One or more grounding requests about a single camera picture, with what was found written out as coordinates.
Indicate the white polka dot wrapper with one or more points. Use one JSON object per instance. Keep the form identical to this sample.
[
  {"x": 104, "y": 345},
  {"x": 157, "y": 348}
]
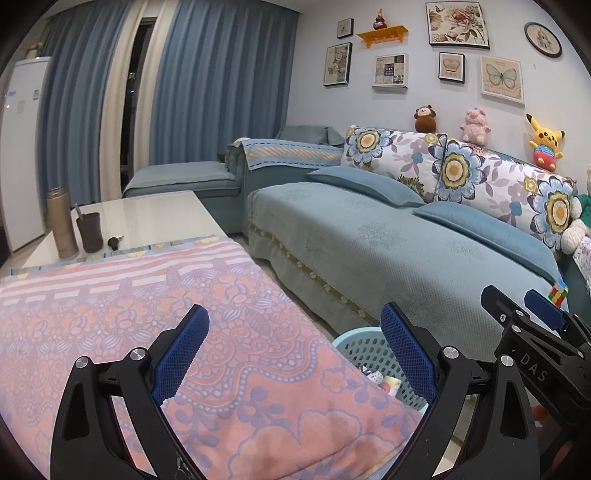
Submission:
[{"x": 371, "y": 374}]

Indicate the brown monkey plush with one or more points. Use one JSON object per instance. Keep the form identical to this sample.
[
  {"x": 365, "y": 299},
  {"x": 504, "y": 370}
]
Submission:
[{"x": 425, "y": 119}]

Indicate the white box canvas picture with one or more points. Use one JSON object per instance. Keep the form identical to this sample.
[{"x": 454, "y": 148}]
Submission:
[{"x": 390, "y": 71}]

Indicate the blue pillow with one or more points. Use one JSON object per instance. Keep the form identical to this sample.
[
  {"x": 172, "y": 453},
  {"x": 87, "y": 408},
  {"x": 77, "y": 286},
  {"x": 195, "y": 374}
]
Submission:
[
  {"x": 485, "y": 230},
  {"x": 364, "y": 182}
]

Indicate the white curtain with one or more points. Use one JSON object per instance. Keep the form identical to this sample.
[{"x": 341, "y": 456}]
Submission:
[
  {"x": 115, "y": 115},
  {"x": 154, "y": 83}
]

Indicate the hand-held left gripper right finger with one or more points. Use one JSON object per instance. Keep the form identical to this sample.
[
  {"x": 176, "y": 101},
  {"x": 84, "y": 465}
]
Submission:
[{"x": 408, "y": 355}]

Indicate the colourful puzzle cube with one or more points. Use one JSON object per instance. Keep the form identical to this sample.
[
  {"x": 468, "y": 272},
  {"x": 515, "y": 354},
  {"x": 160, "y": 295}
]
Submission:
[{"x": 557, "y": 295}]

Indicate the white refrigerator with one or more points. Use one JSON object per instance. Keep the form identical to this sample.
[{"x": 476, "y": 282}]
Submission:
[{"x": 23, "y": 161}]

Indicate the tall black picture frame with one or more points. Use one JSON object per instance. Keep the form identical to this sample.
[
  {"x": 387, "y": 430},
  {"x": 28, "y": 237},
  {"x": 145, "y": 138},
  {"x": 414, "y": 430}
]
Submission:
[{"x": 337, "y": 64}]

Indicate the white plush toy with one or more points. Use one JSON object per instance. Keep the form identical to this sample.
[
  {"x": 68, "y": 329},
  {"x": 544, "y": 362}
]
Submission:
[{"x": 577, "y": 233}]

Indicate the framed butterfly painting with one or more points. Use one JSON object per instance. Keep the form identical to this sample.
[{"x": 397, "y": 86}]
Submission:
[{"x": 502, "y": 79}]

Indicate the pink pig plush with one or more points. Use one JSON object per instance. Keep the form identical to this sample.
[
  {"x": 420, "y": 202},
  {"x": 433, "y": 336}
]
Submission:
[{"x": 475, "y": 125}]

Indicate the yellow mouse plush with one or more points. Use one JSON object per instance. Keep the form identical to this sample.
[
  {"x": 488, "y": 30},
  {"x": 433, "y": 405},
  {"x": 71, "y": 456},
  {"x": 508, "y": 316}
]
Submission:
[{"x": 545, "y": 143}]

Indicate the framed flower painting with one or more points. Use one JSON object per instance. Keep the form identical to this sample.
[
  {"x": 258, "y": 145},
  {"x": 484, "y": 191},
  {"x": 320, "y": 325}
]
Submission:
[{"x": 457, "y": 24}]

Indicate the pink floral blanket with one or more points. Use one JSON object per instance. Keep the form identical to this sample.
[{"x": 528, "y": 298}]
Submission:
[{"x": 138, "y": 300}]

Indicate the floral sofa back cushion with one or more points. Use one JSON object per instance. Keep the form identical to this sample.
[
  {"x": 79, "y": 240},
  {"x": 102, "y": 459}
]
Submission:
[
  {"x": 392, "y": 157},
  {"x": 498, "y": 184}
]

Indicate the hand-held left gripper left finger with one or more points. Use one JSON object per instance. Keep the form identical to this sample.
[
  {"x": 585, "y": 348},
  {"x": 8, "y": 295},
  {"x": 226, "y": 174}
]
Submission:
[{"x": 182, "y": 350}]

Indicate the small black picture frame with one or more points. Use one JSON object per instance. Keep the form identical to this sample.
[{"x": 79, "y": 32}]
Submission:
[{"x": 345, "y": 28}]

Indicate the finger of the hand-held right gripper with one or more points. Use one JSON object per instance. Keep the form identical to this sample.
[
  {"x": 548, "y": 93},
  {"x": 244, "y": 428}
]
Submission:
[
  {"x": 545, "y": 307},
  {"x": 531, "y": 364}
]

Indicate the tan thermos bottle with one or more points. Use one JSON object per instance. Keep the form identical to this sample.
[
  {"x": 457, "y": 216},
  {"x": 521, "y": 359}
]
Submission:
[{"x": 62, "y": 221}]

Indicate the metal spoon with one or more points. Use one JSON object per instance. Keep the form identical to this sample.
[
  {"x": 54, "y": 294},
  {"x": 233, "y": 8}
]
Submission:
[{"x": 79, "y": 212}]

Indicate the black key bunch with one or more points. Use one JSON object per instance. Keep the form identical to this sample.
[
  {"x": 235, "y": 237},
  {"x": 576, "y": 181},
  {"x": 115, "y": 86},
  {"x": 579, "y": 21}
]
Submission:
[{"x": 114, "y": 242}]

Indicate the blue-grey sofa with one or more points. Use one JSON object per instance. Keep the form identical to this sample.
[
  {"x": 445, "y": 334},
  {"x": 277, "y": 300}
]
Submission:
[{"x": 369, "y": 240}]

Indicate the blue curtain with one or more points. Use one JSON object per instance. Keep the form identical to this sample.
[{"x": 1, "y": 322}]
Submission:
[
  {"x": 69, "y": 115},
  {"x": 221, "y": 83}
]

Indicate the blue-grey cushion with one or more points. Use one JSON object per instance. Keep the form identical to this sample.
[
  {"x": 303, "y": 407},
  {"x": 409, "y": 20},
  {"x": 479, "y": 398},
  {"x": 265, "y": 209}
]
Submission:
[{"x": 309, "y": 134}]

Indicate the red gourd ornament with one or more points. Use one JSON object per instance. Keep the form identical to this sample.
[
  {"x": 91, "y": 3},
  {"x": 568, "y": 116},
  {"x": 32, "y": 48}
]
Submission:
[{"x": 380, "y": 21}]

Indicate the round black wall frame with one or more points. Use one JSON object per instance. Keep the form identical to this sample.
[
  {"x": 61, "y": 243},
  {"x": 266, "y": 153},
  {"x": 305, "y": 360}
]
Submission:
[{"x": 543, "y": 39}]

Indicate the framed crown picture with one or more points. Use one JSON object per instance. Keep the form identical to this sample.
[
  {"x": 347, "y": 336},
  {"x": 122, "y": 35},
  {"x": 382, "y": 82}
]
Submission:
[{"x": 452, "y": 67}]

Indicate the orange wall shelf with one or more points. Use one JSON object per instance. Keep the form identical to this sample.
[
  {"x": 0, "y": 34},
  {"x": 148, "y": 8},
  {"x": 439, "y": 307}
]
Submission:
[{"x": 383, "y": 37}]

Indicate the brown cup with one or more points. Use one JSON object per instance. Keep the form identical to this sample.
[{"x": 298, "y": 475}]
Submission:
[{"x": 90, "y": 233}]

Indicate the light blue plastic basket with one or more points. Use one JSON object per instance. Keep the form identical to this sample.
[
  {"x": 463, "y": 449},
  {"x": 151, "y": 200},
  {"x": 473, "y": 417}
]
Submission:
[{"x": 360, "y": 346}]

